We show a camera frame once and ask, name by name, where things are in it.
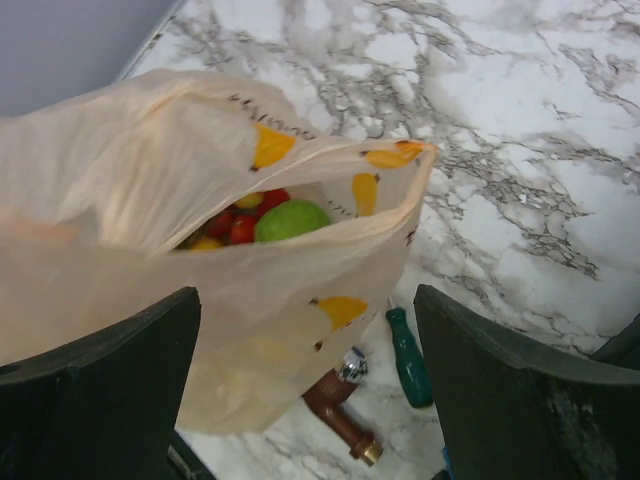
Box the brown water tap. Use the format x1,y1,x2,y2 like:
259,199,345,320
302,347,383,467

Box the green fake guava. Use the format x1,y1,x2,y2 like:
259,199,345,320
254,199,331,243

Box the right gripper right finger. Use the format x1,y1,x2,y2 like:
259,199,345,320
414,285,639,479

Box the orange translucent plastic bag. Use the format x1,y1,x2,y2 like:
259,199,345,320
1,70,437,435

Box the green handled screwdriver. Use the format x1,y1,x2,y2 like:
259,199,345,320
385,301,434,409

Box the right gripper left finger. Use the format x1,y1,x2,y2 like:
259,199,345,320
1,287,201,479

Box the red fake cherry tomatoes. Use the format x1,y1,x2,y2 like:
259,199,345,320
206,188,291,245

